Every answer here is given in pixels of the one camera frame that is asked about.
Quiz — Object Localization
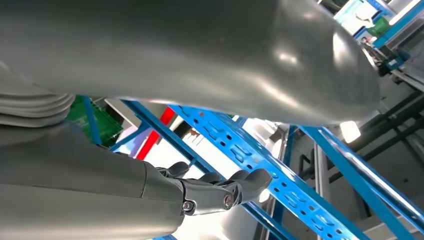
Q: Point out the white ceiling lamp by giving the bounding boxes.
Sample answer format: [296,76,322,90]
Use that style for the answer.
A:
[339,120,362,144]

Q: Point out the green plastic crate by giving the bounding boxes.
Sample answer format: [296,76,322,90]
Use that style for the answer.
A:
[64,95,124,148]

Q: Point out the blue metal shelf rack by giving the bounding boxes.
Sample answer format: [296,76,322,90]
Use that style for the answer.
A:
[81,96,424,240]

